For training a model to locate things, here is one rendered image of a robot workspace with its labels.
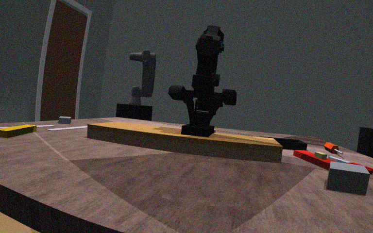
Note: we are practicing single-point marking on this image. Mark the long wooden panel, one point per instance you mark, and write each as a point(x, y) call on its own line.
point(221, 145)

